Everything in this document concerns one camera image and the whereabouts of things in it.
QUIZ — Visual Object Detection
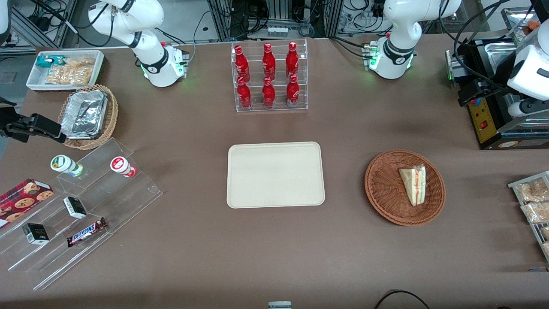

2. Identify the white rectangular snack bin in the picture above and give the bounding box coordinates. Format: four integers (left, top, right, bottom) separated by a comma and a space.
26, 50, 105, 92

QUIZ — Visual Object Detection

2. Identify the beige plastic tray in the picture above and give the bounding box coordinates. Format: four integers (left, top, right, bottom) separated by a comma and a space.
226, 142, 326, 209

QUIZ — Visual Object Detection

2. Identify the aluminium frame rack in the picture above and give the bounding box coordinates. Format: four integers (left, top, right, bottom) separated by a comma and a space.
206, 0, 344, 40

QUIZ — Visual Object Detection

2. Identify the black right wrist mount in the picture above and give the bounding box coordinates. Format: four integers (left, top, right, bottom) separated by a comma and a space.
0, 98, 33, 139

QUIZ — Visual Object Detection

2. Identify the clear acrylic stepped display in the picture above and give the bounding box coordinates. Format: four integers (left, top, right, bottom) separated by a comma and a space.
0, 137, 163, 291

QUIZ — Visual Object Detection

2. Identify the green lid yogurt cup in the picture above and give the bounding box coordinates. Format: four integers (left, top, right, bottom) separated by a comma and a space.
50, 154, 84, 177

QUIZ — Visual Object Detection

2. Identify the small black white box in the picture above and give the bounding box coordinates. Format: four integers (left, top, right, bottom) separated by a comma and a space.
63, 197, 87, 219

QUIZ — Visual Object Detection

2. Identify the triangle sandwich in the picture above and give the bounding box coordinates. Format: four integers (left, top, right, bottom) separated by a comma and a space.
399, 165, 427, 206

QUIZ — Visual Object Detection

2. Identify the clear acrylic bottle rack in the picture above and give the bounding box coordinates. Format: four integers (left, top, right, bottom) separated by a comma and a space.
231, 39, 308, 113

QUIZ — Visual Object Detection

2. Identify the clear bag of crackers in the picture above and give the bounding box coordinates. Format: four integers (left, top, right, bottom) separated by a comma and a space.
45, 65, 94, 85
58, 58, 95, 70

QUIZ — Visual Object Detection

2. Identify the round brown wicker basket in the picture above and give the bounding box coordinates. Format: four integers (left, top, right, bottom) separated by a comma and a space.
365, 149, 446, 227

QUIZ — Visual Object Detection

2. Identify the oval light wicker basket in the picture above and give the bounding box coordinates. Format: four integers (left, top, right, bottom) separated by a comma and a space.
58, 84, 119, 150

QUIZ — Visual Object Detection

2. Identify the small black green box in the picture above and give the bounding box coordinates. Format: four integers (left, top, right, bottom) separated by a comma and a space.
22, 223, 50, 245

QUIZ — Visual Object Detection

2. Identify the black food warmer machine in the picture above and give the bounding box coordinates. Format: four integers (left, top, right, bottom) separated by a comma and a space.
446, 6, 549, 151

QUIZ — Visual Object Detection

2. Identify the metal pastry tray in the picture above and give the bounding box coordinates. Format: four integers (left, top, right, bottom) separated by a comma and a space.
508, 171, 549, 262

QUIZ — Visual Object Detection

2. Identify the thin black table cable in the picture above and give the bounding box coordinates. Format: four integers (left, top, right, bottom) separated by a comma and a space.
154, 9, 215, 61

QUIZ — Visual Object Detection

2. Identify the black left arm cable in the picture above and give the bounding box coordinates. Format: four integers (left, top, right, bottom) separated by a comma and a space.
435, 0, 522, 88

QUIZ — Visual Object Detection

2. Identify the steel warmer pan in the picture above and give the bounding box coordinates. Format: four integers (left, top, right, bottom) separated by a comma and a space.
487, 43, 522, 78

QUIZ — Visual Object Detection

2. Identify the black loop cable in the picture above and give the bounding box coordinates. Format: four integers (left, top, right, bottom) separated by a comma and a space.
373, 290, 430, 309

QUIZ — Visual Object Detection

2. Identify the red cookie box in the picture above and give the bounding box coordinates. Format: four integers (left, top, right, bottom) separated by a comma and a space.
0, 179, 54, 229

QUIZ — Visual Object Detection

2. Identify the green snack packet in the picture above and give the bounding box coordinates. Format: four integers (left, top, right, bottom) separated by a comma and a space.
35, 55, 67, 68

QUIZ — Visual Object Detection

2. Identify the red lid yogurt cup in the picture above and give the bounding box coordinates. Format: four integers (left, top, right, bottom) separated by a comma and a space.
110, 156, 137, 178

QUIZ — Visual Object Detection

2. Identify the red cola bottle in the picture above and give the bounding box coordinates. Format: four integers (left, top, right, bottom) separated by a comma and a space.
234, 45, 250, 82
286, 42, 299, 78
262, 43, 276, 81
287, 74, 300, 106
237, 76, 252, 109
262, 76, 276, 108

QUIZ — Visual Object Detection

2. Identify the aluminium foil container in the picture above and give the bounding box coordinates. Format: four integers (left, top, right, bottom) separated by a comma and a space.
68, 89, 109, 103
60, 98, 106, 139

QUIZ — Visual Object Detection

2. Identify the Snickers chocolate bar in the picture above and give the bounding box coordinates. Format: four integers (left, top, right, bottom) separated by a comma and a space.
66, 217, 108, 248

